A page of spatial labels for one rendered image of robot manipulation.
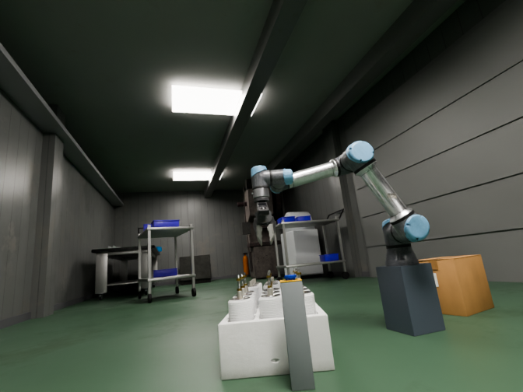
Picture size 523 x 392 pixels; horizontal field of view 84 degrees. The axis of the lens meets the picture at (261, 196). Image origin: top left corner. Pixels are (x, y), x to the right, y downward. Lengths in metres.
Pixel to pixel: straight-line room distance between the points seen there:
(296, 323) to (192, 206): 8.30
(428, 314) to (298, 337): 0.78
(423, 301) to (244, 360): 0.86
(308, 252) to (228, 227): 4.06
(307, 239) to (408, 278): 4.23
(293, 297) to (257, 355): 0.27
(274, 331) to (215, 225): 8.08
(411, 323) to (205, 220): 7.99
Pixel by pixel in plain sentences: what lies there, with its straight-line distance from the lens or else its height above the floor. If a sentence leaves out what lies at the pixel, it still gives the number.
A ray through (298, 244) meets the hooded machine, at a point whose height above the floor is 0.63.
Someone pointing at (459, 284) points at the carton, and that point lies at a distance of 1.93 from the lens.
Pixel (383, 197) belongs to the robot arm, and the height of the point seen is 0.62.
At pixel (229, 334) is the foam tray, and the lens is 1.13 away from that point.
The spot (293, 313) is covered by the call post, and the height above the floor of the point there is 0.21.
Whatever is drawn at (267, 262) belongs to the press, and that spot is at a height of 0.36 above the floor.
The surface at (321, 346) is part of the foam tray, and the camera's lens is 1.14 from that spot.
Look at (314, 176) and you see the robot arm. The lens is 1.50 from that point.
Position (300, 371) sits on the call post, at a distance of 1.02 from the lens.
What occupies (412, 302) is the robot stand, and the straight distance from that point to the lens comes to 1.54.
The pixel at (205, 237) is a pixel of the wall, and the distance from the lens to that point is 9.03.
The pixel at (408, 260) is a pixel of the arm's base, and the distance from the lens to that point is 1.57.
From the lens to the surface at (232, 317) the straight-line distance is 1.16.
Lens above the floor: 0.38
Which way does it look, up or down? 13 degrees up
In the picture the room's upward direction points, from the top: 6 degrees counter-clockwise
